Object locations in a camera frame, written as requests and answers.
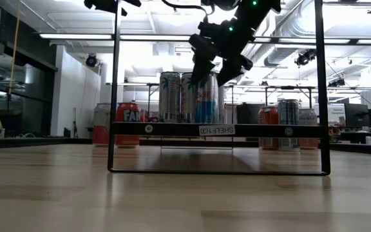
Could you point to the black background table frame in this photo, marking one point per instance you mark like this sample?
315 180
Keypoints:
288 87

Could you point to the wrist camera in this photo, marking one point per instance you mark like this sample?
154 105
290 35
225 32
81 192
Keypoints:
201 46
92 4

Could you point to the long ceiling light strip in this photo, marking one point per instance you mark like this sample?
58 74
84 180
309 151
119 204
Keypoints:
76 36

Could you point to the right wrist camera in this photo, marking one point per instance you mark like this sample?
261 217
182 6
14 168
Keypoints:
201 46

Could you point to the white and red short can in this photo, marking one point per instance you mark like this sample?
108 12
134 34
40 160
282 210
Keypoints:
308 117
101 112

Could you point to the small white cup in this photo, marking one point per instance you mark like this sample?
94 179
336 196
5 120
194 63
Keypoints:
368 140

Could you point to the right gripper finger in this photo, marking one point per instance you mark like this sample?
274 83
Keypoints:
203 69
234 69

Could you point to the silver and blue tall can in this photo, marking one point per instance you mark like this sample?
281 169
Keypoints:
206 106
288 111

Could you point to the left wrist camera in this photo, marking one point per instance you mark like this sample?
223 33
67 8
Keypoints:
92 4

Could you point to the black aluminium rig frame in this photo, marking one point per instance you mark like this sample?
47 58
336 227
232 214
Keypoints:
43 141

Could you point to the red Fanta can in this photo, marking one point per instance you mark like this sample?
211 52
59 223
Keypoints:
129 114
268 114

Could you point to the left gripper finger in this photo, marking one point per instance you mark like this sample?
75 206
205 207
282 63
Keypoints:
109 4

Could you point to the round black ceiling spotlight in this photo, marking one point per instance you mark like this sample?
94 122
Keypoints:
91 60
302 59

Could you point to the wooden shelf black metal frame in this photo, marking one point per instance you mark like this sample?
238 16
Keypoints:
172 129

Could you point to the red and white box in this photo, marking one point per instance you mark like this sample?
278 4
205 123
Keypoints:
148 117

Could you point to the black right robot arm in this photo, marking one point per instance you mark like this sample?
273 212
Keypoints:
256 13

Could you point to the black tripod stand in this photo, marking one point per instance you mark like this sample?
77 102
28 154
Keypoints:
75 129

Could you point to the white sign board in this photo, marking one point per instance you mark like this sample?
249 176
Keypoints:
337 112

